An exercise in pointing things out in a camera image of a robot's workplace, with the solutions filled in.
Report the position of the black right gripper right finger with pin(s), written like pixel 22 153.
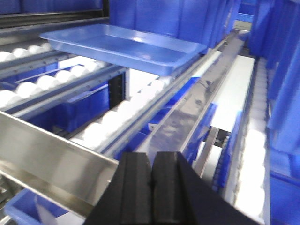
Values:
pixel 181 197

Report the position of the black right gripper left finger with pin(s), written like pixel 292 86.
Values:
pixel 127 199

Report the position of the blue plastic tray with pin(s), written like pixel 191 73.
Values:
pixel 147 52

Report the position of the blue bin on shelf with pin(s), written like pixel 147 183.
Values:
pixel 199 21

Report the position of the blue bin with red contents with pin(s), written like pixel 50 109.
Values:
pixel 28 208

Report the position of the white roller track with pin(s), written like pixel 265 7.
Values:
pixel 96 134

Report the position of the steel divider rail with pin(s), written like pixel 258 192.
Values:
pixel 176 129

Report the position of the stainless steel shelf rail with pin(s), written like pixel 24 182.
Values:
pixel 63 172

